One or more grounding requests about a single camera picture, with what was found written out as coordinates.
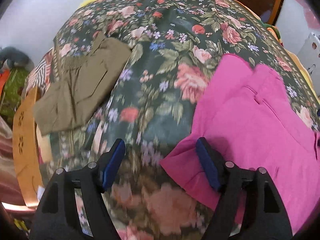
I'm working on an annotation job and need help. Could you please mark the wooden lap desk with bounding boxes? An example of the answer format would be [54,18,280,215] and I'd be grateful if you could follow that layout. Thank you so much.
[12,87,43,208]

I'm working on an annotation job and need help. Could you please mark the striped red white sheet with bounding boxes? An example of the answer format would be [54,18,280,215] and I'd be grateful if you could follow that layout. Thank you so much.
[23,48,55,98]

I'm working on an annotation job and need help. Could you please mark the green patterned storage bag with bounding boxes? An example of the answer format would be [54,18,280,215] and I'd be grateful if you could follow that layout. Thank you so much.
[1,67,29,127]

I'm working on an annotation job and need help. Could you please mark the olive green folded pants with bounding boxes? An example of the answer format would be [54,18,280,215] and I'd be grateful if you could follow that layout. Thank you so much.
[33,34,131,135]

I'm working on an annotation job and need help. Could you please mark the magenta pink pants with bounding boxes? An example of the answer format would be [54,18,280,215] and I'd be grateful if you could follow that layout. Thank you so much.
[160,54,319,232]

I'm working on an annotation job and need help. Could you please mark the yellow foam bed rail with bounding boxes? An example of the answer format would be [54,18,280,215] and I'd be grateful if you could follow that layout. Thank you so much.
[78,0,97,8]

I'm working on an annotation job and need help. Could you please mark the dark floral bedspread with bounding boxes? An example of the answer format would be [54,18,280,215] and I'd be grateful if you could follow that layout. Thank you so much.
[40,0,319,239]

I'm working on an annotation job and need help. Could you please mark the grey stuffed pillow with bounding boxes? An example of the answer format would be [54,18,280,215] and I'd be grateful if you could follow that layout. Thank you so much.
[1,47,29,68]

